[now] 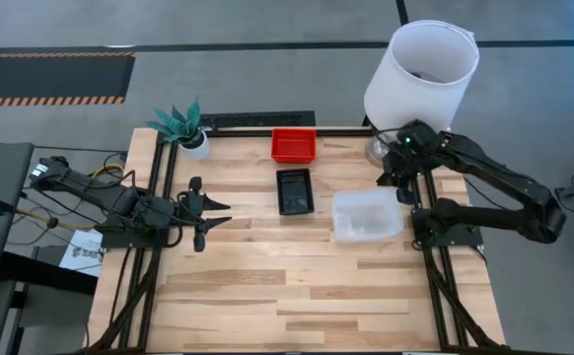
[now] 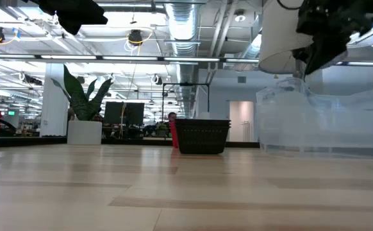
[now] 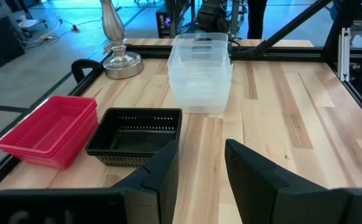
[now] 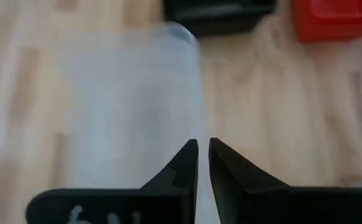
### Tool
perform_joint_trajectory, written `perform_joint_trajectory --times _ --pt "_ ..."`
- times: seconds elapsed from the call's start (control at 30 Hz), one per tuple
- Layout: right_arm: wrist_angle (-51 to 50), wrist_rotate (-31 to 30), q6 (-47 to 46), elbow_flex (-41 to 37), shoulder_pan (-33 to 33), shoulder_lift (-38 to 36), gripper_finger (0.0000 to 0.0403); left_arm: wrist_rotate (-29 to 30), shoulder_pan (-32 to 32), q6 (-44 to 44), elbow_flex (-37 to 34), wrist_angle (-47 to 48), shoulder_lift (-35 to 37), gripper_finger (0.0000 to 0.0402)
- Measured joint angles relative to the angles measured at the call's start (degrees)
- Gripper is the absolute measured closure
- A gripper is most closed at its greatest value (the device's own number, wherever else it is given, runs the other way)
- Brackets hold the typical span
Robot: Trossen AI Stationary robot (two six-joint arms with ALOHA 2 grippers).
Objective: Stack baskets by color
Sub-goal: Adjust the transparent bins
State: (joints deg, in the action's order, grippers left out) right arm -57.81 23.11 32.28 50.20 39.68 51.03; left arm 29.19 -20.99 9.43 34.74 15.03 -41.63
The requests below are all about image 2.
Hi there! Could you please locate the black aluminium table frame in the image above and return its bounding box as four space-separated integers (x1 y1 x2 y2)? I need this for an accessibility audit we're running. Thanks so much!
0 136 260 149

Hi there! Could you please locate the long ceiling light strip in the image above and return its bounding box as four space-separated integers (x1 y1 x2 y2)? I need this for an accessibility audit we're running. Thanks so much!
0 53 260 64

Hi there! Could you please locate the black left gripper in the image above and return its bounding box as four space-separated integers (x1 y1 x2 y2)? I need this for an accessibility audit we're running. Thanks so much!
29 0 109 36

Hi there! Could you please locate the black plastic basket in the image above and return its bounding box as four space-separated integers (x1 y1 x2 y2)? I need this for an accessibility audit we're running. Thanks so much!
174 122 231 128
174 119 231 124
175 125 231 155

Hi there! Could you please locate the white pillar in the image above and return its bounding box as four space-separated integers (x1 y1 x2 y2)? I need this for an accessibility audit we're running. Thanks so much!
40 62 69 137

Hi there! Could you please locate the white lamp shade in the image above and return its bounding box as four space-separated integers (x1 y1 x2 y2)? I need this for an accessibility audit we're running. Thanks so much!
258 0 315 75

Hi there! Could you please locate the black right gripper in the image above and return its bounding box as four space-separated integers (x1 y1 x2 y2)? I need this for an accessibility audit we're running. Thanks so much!
291 0 373 76

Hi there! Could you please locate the black computer monitor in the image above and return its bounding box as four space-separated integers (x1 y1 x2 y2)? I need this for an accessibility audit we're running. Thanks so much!
124 101 145 126
103 101 126 126

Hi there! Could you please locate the clear plastic container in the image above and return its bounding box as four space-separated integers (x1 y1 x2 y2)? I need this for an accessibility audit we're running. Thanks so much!
255 76 373 161

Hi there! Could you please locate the black metal frame stand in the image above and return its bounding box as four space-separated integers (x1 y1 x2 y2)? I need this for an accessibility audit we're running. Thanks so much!
162 82 211 123

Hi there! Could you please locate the white plant pot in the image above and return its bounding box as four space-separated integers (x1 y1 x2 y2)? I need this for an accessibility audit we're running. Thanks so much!
67 120 103 146

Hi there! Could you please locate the silver ventilation duct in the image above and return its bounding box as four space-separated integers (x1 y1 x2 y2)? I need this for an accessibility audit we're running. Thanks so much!
164 0 204 119

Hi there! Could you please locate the green artificial plant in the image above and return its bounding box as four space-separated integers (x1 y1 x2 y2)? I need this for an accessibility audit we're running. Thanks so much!
51 64 114 122

